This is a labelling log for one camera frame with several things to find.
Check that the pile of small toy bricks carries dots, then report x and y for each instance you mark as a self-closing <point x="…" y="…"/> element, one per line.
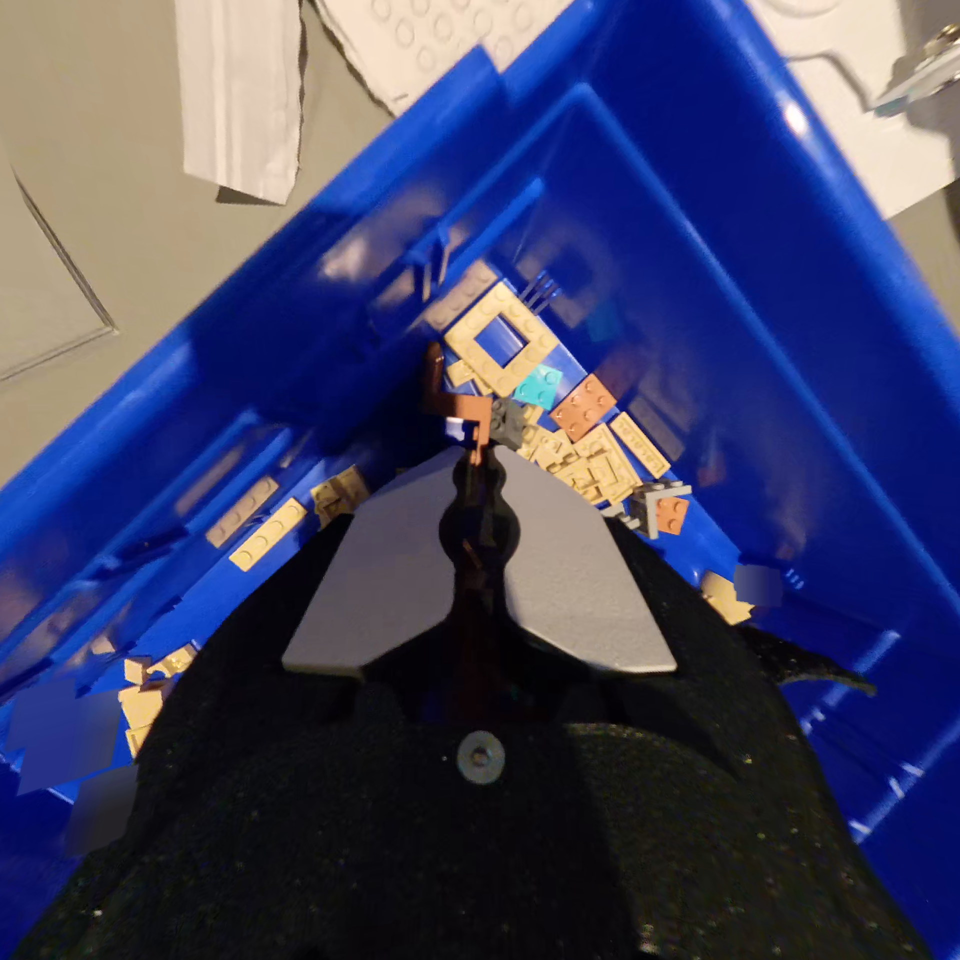
<point x="592" y="465"/>

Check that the crumpled white paper pile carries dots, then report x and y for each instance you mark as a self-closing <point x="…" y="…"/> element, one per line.
<point x="240" y="90"/>

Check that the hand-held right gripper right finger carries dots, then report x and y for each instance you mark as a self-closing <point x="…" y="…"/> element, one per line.
<point x="585" y="585"/>

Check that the reddish brown bracket brick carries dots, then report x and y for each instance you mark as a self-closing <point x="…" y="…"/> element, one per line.
<point x="469" y="411"/>

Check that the blue plastic bin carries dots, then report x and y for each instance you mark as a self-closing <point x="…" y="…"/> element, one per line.
<point x="712" y="262"/>

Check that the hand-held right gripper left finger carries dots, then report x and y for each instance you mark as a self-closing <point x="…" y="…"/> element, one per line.
<point x="375" y="585"/>

